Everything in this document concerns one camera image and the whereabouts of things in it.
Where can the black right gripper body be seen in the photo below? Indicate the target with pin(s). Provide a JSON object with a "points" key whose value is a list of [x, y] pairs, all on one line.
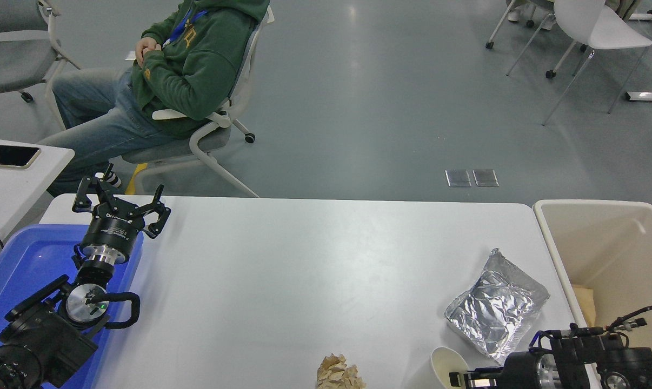
{"points": [[520, 373]]}

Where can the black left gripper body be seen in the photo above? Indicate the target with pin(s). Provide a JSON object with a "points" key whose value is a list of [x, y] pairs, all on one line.
{"points": [[112, 231]]}

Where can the white paper cup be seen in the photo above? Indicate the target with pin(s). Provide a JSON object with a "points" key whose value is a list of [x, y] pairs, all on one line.
{"points": [[439, 367]]}

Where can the foil tray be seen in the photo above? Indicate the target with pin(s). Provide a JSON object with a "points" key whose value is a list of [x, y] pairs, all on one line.
{"points": [[493, 308]]}

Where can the tan paper ball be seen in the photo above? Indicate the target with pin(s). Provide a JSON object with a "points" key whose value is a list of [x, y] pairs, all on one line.
{"points": [[339, 374]]}

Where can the person's left hand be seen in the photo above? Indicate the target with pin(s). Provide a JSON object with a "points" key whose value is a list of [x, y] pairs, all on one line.
{"points": [[145, 47]]}

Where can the white side table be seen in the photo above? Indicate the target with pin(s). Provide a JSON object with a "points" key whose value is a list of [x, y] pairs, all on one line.
{"points": [[18, 189]]}

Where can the blue plastic tray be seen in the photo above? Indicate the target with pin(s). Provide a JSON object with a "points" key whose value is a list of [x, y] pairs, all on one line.
{"points": [[28, 259]]}

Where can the black smartphone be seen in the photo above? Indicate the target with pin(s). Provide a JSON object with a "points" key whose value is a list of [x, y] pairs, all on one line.
{"points": [[10, 155]]}

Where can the tan paper sheet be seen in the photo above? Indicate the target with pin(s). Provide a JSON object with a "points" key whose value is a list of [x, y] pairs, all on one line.
{"points": [[584, 302]]}

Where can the large pale plastic bin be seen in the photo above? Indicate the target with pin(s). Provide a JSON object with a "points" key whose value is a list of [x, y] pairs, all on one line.
{"points": [[601, 243]]}

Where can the grey castor chair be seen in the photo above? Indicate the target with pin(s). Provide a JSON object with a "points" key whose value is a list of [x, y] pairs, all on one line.
{"points": [[12, 65]]}

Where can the person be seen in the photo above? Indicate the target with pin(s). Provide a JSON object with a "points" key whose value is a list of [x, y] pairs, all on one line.
{"points": [[207, 59]]}

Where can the metal floor plate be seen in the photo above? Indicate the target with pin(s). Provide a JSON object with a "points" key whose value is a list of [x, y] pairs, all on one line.
{"points": [[485, 178], [458, 178]]}

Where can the white table foot bar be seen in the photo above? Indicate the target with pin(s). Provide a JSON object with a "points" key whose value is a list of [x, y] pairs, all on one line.
{"points": [[642, 17], [650, 96]]}

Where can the white-legged castor chair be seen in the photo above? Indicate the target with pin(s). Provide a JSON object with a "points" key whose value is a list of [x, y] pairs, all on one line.
{"points": [[489, 45]]}

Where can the white shell chair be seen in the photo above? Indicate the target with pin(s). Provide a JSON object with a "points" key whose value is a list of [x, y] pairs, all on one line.
{"points": [[601, 29]]}

